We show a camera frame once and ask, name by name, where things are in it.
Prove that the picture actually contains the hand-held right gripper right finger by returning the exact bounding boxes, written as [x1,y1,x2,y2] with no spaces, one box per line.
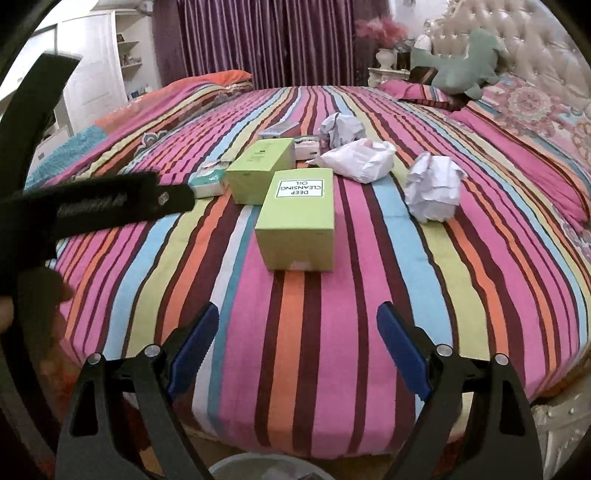
[376,301,546,480]

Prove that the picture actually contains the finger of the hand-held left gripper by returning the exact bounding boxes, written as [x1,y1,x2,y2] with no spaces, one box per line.
[157,183,197,214]

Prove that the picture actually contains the orange pillow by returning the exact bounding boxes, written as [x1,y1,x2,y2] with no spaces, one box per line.
[161,69,254,99]

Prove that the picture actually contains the white plastic bag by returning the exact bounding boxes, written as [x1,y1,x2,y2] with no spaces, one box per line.
[305,138,397,184]

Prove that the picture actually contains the pink floral quilt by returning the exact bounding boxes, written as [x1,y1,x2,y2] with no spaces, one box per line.
[443,71,591,241]

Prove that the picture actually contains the folded patterned quilt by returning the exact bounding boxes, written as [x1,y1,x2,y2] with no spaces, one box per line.
[25,76,252,190]

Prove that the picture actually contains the small white box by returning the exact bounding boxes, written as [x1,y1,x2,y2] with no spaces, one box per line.
[294,136,320,161]

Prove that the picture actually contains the tufted cream headboard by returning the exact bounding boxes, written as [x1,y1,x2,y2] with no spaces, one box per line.
[425,0,591,112]

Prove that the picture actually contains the large white paper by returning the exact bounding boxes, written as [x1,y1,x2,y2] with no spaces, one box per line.
[404,152,469,224]

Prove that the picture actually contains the plain green box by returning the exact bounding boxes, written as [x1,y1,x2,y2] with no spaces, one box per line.
[225,137,296,205]

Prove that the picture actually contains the white ornate bed frame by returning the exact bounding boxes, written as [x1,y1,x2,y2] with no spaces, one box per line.
[531,378,591,480]

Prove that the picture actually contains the small grey box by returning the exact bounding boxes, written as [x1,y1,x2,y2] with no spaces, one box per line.
[257,122,301,140]

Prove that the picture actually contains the pink striped pillow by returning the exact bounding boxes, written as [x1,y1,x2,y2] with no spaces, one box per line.
[379,78,467,112]

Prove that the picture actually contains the person's left hand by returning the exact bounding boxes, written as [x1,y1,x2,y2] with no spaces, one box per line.
[0,284,77,342]

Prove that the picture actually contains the purple curtain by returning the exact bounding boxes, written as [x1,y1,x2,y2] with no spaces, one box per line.
[152,0,356,88]

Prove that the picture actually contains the round paper ball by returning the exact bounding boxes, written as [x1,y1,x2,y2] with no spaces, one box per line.
[318,112,366,149]

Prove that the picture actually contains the striped bed sheet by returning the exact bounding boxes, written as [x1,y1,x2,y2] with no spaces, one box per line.
[25,85,585,462]

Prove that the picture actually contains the teal tissue packet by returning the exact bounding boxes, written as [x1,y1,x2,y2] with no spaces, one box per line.
[188,159,232,199]

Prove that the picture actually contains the green plush toy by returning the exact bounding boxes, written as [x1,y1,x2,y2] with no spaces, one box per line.
[410,28,509,100]

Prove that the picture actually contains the white shelf unit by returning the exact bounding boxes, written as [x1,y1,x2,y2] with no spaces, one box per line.
[115,11,155,100]

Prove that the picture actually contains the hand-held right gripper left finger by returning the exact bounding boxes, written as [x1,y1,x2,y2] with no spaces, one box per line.
[55,302,220,480]

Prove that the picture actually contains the white nightstand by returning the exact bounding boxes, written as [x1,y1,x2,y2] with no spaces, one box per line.
[367,67,411,86]

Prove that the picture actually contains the green box with white label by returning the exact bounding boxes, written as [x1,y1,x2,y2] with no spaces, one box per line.
[255,169,335,272]

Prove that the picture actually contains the pink flowers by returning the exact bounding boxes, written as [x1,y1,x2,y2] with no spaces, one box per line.
[355,18,407,49]

